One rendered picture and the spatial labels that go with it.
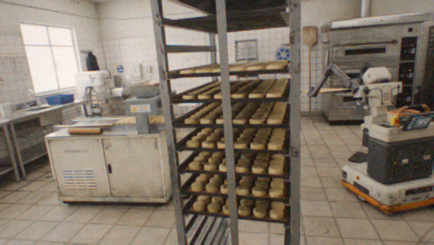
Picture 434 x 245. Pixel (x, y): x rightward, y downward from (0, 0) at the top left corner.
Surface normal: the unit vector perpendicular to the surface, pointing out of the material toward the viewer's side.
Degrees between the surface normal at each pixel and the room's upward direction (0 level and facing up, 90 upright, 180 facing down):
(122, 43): 90
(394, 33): 90
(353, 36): 90
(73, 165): 90
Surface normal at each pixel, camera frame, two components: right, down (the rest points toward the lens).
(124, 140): -0.12, 0.27
